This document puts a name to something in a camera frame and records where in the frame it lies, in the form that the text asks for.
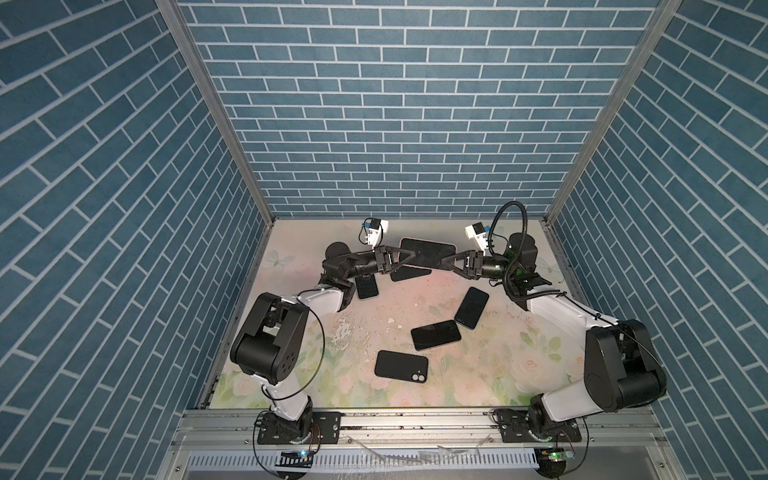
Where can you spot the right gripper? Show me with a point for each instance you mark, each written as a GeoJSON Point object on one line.
{"type": "Point", "coordinates": [473, 262]}

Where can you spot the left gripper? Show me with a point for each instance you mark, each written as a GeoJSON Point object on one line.
{"type": "Point", "coordinates": [379, 260]}

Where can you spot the black phone case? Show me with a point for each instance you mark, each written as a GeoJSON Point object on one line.
{"type": "Point", "coordinates": [401, 366]}
{"type": "Point", "coordinates": [409, 272]}

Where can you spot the purple-edged black phone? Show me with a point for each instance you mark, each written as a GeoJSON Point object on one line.
{"type": "Point", "coordinates": [428, 252]}

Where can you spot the light blue phone case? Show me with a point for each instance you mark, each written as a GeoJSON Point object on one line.
{"type": "Point", "coordinates": [367, 287]}

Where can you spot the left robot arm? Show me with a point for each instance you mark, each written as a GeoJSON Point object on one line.
{"type": "Point", "coordinates": [267, 345]}

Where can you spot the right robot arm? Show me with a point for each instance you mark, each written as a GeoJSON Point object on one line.
{"type": "Point", "coordinates": [620, 370]}

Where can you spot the blue-edged black phone right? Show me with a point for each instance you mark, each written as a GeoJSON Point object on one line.
{"type": "Point", "coordinates": [471, 308]}

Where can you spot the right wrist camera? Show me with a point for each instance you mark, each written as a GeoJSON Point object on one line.
{"type": "Point", "coordinates": [479, 235]}

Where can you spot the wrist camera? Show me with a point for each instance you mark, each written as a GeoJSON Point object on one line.
{"type": "Point", "coordinates": [479, 235]}
{"type": "Point", "coordinates": [372, 231]}

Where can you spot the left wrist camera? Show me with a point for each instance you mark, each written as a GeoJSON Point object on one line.
{"type": "Point", "coordinates": [372, 231]}

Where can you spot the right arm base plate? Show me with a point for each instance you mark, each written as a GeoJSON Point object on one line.
{"type": "Point", "coordinates": [518, 425]}

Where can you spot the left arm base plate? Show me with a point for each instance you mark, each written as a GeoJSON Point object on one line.
{"type": "Point", "coordinates": [274, 430]}

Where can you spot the white slotted cable duct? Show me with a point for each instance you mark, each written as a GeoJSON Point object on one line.
{"type": "Point", "coordinates": [364, 461]}

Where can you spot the aluminium front rail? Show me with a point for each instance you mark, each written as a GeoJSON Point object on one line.
{"type": "Point", "coordinates": [424, 427]}

